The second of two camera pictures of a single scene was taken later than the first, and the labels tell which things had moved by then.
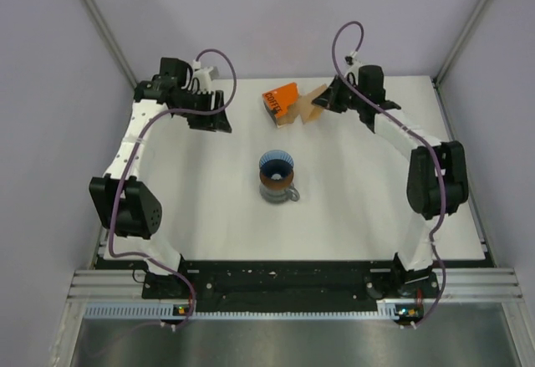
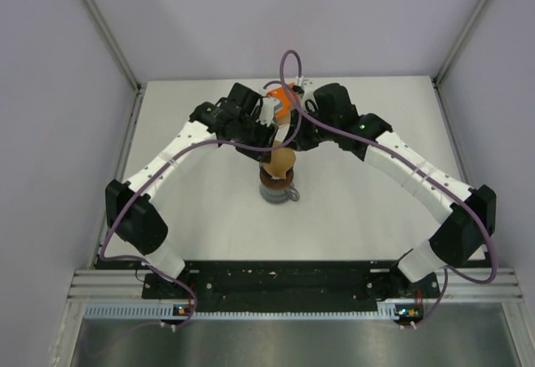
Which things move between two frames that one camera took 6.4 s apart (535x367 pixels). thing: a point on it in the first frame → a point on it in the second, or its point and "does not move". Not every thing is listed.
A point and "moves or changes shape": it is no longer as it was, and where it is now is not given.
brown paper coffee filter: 298,106 moves or changes shape
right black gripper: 329,98 → 299,141
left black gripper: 212,121 → 267,135
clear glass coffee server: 279,196 does not move
